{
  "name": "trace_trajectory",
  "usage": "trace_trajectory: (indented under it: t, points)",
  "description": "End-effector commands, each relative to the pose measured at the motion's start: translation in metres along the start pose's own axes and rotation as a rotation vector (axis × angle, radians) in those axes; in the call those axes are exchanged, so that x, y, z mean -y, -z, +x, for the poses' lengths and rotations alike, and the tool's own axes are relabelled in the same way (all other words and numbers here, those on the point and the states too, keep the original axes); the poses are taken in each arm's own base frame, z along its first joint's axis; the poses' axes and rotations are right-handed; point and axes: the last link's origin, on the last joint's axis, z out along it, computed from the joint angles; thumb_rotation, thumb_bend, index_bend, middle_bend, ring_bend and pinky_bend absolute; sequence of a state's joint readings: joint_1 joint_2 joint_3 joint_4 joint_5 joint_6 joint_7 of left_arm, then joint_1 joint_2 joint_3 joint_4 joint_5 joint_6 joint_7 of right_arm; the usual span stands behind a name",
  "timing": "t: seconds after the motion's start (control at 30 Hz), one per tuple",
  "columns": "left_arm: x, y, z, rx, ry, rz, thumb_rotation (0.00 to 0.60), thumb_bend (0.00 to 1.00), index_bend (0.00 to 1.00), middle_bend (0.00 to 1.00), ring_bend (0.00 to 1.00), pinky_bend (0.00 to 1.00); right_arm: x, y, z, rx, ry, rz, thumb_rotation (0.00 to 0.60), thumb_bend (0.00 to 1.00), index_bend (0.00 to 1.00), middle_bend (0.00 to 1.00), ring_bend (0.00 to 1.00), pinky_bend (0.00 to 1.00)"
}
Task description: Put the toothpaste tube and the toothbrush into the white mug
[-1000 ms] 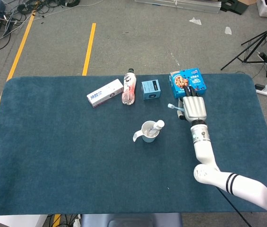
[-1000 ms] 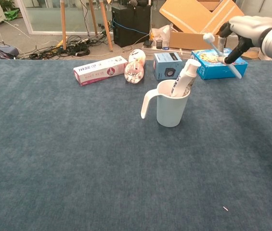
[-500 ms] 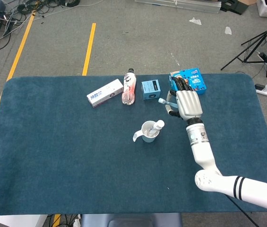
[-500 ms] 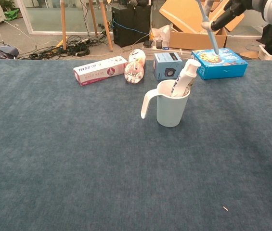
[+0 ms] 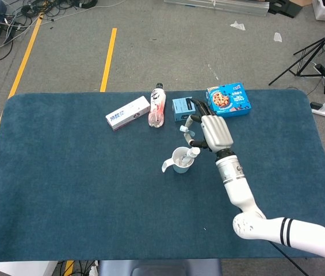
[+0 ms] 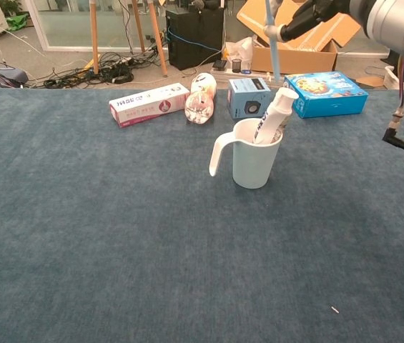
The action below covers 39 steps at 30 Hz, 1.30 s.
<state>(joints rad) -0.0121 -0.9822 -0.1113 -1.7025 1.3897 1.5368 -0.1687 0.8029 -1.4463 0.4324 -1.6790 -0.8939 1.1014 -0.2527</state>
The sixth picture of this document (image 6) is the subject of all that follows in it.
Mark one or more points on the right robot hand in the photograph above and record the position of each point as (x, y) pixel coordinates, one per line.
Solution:
(312, 16)

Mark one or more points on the light blue toothbrush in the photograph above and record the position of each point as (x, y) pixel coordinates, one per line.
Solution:
(276, 60)

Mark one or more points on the white toothpaste tube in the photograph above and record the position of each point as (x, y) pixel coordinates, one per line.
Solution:
(271, 114)

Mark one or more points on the white pink toothpaste box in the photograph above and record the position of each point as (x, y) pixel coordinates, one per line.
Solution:
(148, 105)

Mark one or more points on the open cardboard box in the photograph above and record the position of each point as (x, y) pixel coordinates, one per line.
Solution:
(305, 59)

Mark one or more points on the white plastic bag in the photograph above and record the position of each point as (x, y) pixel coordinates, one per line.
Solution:
(239, 48)

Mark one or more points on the blue cookie box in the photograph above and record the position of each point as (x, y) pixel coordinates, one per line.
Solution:
(330, 96)

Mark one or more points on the flat cardboard piece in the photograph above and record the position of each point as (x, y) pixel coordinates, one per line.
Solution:
(369, 82)

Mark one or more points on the black mesh pen holder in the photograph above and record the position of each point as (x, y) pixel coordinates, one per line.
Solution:
(237, 66)

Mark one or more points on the small blue speaker box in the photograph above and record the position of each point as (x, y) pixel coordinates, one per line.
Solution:
(244, 100)

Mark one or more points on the black computer tower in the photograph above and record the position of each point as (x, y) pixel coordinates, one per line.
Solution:
(194, 39)

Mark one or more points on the clear plastic drink bottle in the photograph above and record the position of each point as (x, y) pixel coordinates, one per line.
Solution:
(199, 103)

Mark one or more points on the wooden easel leg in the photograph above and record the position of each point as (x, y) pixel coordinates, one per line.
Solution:
(138, 28)
(158, 39)
(94, 39)

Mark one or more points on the blue felt table mat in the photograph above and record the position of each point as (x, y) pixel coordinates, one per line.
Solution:
(116, 232)

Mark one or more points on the small white scrap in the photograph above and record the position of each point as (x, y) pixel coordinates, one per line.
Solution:
(334, 309)

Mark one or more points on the green bag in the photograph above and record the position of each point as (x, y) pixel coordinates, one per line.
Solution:
(17, 22)

